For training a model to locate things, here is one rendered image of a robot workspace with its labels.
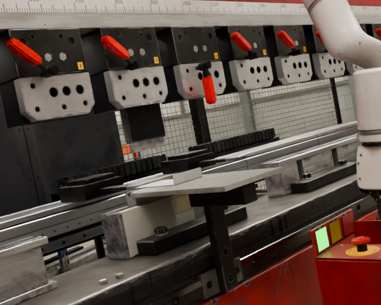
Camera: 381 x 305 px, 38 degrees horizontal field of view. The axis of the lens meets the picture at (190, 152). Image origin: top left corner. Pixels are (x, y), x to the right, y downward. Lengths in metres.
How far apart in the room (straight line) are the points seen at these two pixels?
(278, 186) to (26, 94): 0.79
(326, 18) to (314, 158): 0.51
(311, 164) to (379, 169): 0.42
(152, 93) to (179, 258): 0.36
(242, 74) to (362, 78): 0.33
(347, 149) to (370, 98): 0.62
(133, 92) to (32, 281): 0.42
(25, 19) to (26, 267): 0.44
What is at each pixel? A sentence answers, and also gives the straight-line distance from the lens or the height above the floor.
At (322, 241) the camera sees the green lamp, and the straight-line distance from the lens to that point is 1.28.
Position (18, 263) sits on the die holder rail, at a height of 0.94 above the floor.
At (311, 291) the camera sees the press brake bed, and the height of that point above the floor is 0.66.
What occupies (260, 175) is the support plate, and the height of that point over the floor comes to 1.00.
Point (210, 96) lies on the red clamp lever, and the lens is 1.28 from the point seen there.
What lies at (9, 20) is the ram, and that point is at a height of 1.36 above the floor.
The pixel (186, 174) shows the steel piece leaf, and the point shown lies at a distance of 1.16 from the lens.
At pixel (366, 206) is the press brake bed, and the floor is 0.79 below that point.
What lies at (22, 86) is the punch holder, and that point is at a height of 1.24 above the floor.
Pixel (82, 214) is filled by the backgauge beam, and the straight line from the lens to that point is 1.40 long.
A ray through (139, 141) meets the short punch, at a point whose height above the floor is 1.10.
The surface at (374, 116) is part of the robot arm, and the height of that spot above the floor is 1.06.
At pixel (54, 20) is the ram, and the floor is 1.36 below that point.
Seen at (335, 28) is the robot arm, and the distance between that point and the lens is 1.31.
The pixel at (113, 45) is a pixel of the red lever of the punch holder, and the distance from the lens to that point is 1.11.
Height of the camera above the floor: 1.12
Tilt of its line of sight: 3 degrees down
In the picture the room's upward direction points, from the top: 11 degrees counter-clockwise
